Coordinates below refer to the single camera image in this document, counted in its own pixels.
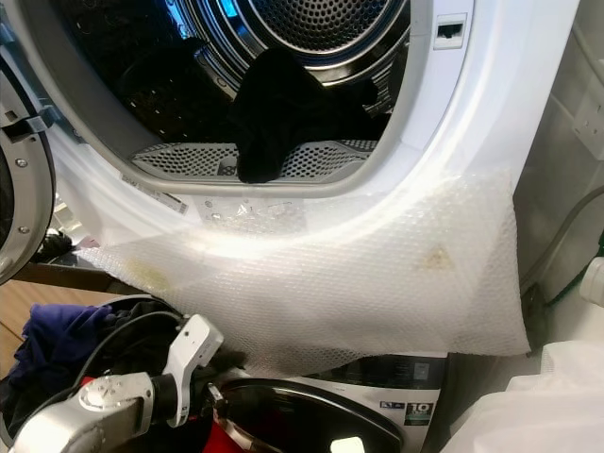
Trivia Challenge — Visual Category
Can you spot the white washing machine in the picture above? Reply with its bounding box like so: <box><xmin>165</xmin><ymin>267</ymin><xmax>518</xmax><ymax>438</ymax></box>
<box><xmin>226</xmin><ymin>351</ymin><xmax>450</xmax><ymax>453</ymax></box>

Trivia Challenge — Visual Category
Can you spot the red cloth item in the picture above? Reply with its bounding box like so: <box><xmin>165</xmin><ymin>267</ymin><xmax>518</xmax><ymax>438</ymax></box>
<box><xmin>203</xmin><ymin>423</ymin><xmax>243</xmax><ymax>453</ymax></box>

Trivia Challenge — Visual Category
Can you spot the black glass washer door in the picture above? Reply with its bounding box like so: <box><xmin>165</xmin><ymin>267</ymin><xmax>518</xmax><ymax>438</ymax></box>
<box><xmin>210</xmin><ymin>377</ymin><xmax>407</xmax><ymax>453</ymax></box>

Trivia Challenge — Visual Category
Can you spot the grey laundry basket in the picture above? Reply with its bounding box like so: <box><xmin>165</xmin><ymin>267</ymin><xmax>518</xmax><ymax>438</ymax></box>
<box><xmin>0</xmin><ymin>294</ymin><xmax>199</xmax><ymax>453</ymax></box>

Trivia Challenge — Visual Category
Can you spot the clear bubble wrap sheet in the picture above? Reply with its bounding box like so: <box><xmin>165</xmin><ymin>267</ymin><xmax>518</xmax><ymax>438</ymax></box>
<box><xmin>74</xmin><ymin>168</ymin><xmax>531</xmax><ymax>378</ymax></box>

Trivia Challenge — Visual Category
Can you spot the blue purple garment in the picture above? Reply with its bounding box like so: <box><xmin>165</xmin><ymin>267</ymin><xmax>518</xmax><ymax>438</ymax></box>
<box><xmin>8</xmin><ymin>303</ymin><xmax>119</xmax><ymax>383</ymax></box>

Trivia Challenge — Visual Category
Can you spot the dark metal stand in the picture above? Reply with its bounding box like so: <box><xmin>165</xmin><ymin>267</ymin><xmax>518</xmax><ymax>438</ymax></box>
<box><xmin>8</xmin><ymin>260</ymin><xmax>119</xmax><ymax>295</ymax></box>

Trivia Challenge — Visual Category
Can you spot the grey perforated lint filter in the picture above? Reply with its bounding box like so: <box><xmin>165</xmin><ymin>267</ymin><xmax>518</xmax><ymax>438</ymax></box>
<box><xmin>130</xmin><ymin>139</ymin><xmax>380</xmax><ymax>182</ymax></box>

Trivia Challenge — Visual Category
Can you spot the grey round dryer door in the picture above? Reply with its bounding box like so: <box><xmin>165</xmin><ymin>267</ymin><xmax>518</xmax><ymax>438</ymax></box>
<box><xmin>0</xmin><ymin>45</ymin><xmax>59</xmax><ymax>284</ymax></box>

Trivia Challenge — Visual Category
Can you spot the black garment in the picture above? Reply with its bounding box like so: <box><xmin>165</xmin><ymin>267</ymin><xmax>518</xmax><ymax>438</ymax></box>
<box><xmin>228</xmin><ymin>47</ymin><xmax>388</xmax><ymax>185</ymax></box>

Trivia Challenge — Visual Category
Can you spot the white cloth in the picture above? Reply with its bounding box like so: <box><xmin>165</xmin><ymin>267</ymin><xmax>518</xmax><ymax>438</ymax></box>
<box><xmin>439</xmin><ymin>338</ymin><xmax>604</xmax><ymax>453</ymax></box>

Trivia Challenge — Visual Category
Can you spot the white front-load dryer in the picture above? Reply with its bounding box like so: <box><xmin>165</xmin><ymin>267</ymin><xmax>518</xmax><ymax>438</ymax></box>
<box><xmin>0</xmin><ymin>0</ymin><xmax>581</xmax><ymax>371</ymax></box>

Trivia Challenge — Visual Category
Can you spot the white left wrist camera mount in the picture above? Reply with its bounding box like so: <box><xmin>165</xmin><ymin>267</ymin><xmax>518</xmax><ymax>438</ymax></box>
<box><xmin>164</xmin><ymin>313</ymin><xmax>227</xmax><ymax>428</ymax></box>

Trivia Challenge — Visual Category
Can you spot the grey hose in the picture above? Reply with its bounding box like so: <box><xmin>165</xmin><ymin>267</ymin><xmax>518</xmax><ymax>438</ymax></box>
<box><xmin>522</xmin><ymin>184</ymin><xmax>604</xmax><ymax>289</ymax></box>

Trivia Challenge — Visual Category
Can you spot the white wall socket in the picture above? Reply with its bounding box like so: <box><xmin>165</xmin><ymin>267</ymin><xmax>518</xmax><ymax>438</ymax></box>
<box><xmin>570</xmin><ymin>92</ymin><xmax>604</xmax><ymax>163</ymax></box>

